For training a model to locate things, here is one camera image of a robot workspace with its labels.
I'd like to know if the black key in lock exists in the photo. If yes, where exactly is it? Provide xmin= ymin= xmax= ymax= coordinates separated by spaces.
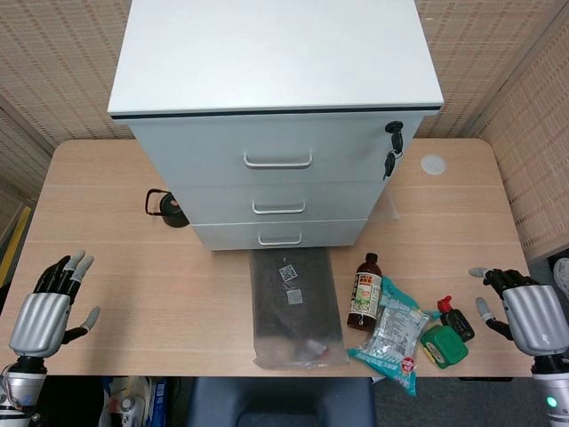
xmin=384 ymin=120 xmax=407 ymax=155

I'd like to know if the large white drawer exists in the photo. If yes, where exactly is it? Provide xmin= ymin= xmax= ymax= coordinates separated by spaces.
xmin=128 ymin=112 xmax=421 ymax=189

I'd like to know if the white drawer cabinet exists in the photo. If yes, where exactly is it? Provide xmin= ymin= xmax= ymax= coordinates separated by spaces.
xmin=108 ymin=0 xmax=445 ymax=253

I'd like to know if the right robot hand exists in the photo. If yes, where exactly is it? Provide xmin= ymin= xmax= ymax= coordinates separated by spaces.
xmin=469 ymin=266 xmax=569 ymax=358

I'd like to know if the grey metal cabinet drawer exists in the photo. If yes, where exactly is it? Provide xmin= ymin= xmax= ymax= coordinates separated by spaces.
xmin=190 ymin=218 xmax=370 ymax=253

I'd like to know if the teal and clear snack bag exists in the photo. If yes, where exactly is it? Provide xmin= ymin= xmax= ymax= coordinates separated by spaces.
xmin=346 ymin=275 xmax=442 ymax=399

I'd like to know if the blue and white box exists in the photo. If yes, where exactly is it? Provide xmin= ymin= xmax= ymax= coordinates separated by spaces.
xmin=99 ymin=376 xmax=168 ymax=427

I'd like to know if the clear bag with dark cloth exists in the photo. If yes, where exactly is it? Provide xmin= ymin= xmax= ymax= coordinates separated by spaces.
xmin=248 ymin=248 xmax=350 ymax=371

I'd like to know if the green lidded container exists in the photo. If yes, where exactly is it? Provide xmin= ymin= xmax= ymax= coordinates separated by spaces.
xmin=419 ymin=324 xmax=470 ymax=372

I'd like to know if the white round cable grommet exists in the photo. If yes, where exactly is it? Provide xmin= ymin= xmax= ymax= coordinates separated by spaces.
xmin=420 ymin=153 xmax=448 ymax=176

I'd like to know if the small silver drawer handle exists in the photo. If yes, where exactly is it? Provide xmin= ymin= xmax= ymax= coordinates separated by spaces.
xmin=257 ymin=231 xmax=304 ymax=247

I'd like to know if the brown sauce bottle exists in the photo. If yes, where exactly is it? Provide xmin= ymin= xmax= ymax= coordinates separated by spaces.
xmin=347 ymin=252 xmax=384 ymax=333

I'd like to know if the silver handle of large drawer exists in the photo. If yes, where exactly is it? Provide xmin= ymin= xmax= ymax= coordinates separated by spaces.
xmin=242 ymin=149 xmax=314 ymax=171

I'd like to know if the hanging black key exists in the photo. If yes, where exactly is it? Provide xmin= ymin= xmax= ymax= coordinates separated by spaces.
xmin=382 ymin=149 xmax=404 ymax=181

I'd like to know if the black bottle with red nozzle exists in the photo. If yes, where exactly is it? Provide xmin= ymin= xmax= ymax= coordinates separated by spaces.
xmin=436 ymin=294 xmax=477 ymax=343

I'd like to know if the medium silver drawer handle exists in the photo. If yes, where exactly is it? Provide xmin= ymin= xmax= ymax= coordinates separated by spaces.
xmin=251 ymin=200 xmax=308 ymax=216

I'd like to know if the grey plastic drawer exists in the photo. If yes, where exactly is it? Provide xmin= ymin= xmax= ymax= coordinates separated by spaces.
xmin=171 ymin=179 xmax=393 ymax=226

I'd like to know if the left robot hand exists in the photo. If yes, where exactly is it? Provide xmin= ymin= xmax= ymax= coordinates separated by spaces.
xmin=8 ymin=248 xmax=102 ymax=359

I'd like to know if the black kettle with loop handle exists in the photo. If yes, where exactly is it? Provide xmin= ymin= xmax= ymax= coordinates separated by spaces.
xmin=144 ymin=188 xmax=190 ymax=230

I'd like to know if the white shoe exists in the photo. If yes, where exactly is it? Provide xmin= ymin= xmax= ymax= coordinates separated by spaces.
xmin=552 ymin=256 xmax=569 ymax=309

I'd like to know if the dark blue chair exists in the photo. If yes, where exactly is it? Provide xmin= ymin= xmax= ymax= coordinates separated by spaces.
xmin=183 ymin=376 xmax=377 ymax=427

